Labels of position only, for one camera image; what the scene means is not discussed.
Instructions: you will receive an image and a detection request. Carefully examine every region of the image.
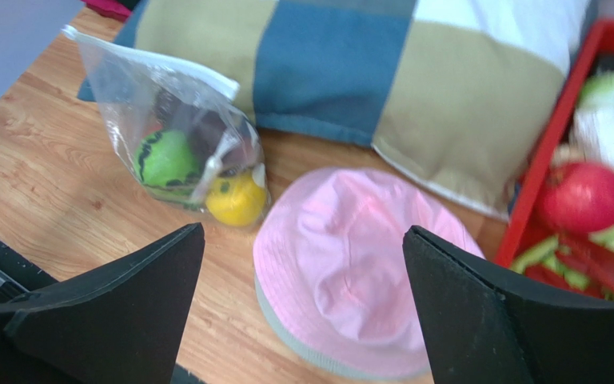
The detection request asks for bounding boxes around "pink folded cloth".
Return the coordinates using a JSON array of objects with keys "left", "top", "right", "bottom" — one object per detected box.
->
[{"left": 83, "top": 0, "right": 132, "bottom": 22}]

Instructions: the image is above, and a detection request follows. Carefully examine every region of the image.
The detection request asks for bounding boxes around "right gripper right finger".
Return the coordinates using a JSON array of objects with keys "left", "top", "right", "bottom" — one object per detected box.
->
[{"left": 403, "top": 226, "right": 614, "bottom": 384}]

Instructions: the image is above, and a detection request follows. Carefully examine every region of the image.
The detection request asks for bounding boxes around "dark purple fruit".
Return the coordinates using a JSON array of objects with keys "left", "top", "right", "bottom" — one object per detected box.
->
[{"left": 178, "top": 108, "right": 241, "bottom": 169}]

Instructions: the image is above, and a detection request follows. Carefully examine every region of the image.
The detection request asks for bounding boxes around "red plastic tray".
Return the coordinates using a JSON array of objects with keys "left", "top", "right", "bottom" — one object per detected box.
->
[{"left": 494, "top": 18, "right": 614, "bottom": 267}]

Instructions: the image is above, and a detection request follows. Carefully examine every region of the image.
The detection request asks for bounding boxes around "red apple lower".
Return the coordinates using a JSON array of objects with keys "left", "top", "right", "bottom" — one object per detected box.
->
[{"left": 534, "top": 162, "right": 614, "bottom": 234}]

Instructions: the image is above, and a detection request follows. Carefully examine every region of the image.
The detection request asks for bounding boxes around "green watermelon ball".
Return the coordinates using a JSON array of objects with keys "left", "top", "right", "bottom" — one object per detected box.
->
[{"left": 134, "top": 130, "right": 201, "bottom": 187}]

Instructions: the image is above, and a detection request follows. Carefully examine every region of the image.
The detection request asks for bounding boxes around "checkered blue beige pillow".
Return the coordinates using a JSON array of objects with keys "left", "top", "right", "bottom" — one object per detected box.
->
[{"left": 115, "top": 1, "right": 599, "bottom": 219}]

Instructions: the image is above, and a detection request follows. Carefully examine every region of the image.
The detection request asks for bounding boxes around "pink bucket hat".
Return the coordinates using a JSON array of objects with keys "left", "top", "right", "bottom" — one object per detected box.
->
[{"left": 253, "top": 167, "right": 480, "bottom": 380}]

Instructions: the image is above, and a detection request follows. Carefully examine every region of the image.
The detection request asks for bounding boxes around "red toy lobster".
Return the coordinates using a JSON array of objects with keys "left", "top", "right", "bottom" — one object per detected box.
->
[{"left": 523, "top": 235, "right": 614, "bottom": 301}]

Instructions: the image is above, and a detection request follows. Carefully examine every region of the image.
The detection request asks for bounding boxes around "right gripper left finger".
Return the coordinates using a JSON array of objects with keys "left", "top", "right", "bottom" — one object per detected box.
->
[{"left": 0, "top": 223, "right": 205, "bottom": 383}]

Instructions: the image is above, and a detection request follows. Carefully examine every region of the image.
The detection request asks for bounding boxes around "clear dotted zip bag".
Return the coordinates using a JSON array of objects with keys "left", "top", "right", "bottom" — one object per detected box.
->
[{"left": 62, "top": 26, "right": 265, "bottom": 220}]

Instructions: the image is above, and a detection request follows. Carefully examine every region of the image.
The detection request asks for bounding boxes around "green grape bunch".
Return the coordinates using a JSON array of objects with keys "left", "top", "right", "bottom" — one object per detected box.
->
[{"left": 510, "top": 236, "right": 590, "bottom": 291}]

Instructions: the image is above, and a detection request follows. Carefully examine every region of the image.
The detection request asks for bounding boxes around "yellow apple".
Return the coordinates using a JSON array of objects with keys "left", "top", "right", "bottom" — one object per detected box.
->
[{"left": 205, "top": 164, "right": 269, "bottom": 227}]

